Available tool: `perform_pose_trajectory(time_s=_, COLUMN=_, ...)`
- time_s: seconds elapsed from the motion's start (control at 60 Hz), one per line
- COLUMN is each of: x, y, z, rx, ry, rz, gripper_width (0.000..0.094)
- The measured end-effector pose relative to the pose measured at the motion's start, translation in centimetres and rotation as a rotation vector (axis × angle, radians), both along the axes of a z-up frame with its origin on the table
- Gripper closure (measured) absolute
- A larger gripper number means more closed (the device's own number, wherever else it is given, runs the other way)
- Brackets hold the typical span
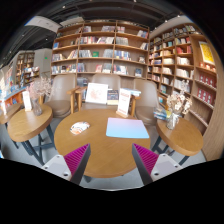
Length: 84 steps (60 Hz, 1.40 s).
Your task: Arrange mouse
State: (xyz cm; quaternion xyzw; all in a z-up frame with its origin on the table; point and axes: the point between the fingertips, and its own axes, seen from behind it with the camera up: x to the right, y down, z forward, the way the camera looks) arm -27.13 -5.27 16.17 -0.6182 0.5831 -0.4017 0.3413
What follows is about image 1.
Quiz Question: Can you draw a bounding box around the round wooden left table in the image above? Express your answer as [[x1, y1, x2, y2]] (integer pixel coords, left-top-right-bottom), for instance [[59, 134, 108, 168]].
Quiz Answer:
[[7, 104, 53, 142]]

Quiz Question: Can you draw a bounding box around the wooden right side bookshelf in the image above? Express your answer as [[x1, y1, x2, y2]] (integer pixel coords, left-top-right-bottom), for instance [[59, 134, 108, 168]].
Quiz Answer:
[[148, 22, 224, 160]]

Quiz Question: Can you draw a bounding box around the distant left bookshelf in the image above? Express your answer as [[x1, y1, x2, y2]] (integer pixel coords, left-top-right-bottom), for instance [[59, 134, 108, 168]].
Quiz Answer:
[[16, 51, 40, 87]]

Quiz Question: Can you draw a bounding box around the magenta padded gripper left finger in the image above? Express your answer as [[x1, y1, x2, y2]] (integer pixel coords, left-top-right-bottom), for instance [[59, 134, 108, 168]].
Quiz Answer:
[[42, 144, 91, 185]]

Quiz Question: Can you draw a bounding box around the stack of books right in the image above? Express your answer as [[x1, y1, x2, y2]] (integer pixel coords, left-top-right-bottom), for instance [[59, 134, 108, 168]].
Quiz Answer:
[[153, 108, 169, 120]]

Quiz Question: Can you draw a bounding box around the round wooden centre table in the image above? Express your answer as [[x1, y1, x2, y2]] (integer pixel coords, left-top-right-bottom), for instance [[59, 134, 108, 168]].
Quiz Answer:
[[54, 109, 151, 178]]

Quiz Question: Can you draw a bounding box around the large wooden back bookshelf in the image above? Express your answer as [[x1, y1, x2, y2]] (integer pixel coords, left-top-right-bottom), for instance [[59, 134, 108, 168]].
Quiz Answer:
[[51, 20, 149, 78]]

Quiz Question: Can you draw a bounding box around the beige armchair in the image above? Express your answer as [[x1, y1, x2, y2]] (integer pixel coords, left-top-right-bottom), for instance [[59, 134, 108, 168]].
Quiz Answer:
[[131, 78, 160, 127], [82, 74, 121, 110], [45, 74, 78, 118]]

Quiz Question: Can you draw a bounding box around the pink blue gradient mouse pad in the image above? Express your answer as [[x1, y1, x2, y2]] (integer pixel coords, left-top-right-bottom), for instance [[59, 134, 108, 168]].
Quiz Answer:
[[106, 118, 149, 139]]

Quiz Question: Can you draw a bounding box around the round wooden table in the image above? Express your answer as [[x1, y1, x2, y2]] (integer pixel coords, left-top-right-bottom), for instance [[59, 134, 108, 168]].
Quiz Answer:
[[156, 118, 203, 156], [7, 104, 53, 142], [54, 109, 151, 178]]

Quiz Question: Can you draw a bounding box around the beige right armchair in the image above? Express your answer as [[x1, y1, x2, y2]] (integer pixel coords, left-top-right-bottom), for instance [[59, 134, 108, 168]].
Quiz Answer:
[[131, 78, 160, 127]]

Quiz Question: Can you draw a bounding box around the dark book on chair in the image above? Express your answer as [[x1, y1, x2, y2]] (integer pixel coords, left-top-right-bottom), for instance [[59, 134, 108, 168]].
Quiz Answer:
[[107, 90, 119, 105]]

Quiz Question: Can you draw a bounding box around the round wooden right table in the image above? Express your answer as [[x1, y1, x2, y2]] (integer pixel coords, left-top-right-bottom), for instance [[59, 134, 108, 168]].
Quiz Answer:
[[156, 118, 203, 156]]

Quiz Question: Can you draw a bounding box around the glass vase with dried flowers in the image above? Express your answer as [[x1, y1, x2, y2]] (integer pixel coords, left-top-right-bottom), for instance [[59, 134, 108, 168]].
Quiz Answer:
[[166, 91, 192, 130]]

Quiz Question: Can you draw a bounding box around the beige middle armchair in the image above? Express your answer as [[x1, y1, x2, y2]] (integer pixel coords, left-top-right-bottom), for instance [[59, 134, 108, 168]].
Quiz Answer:
[[82, 74, 121, 110]]

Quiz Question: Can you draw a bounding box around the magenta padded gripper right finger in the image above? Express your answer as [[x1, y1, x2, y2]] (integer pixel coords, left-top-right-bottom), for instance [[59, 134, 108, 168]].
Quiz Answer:
[[132, 143, 182, 185]]

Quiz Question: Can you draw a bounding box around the small sign on left table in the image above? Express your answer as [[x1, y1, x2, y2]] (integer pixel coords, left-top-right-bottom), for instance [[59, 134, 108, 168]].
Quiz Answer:
[[22, 91, 32, 111]]

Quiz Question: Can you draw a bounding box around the blue orange display counter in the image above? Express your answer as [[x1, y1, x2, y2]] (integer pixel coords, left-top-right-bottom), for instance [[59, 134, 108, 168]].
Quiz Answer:
[[0, 87, 26, 112]]

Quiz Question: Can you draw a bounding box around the white picture board on chair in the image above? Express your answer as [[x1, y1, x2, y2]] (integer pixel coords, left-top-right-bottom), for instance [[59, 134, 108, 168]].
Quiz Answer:
[[86, 83, 108, 104]]

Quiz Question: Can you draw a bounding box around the glass vase with pink flowers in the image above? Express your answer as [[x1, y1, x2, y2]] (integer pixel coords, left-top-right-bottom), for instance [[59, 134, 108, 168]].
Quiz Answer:
[[28, 77, 52, 116]]

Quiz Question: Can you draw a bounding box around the beige left armchair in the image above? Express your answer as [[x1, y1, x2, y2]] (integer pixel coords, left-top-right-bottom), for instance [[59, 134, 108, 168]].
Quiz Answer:
[[45, 74, 78, 118]]

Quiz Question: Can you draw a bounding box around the yellow framed poster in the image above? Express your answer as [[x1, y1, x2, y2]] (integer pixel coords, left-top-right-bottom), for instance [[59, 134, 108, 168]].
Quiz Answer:
[[199, 41, 215, 65]]

